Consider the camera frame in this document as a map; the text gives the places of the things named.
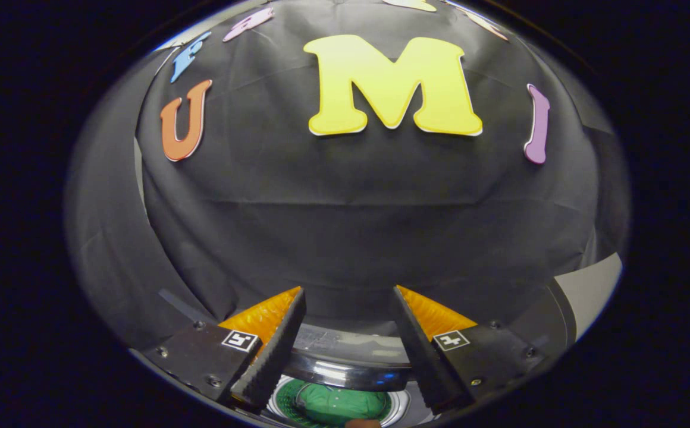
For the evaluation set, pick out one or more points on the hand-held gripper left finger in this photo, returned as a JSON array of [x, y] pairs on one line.
[[273, 356]]

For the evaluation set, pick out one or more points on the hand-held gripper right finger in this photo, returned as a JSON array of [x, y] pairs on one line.
[[422, 356]]

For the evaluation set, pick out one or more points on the grey washing machine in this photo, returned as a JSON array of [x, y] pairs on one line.
[[345, 342]]

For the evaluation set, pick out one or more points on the dark washing machine lid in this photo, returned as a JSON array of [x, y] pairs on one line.
[[351, 375]]

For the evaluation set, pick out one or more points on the green polo shirt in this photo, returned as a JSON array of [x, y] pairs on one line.
[[339, 407]]

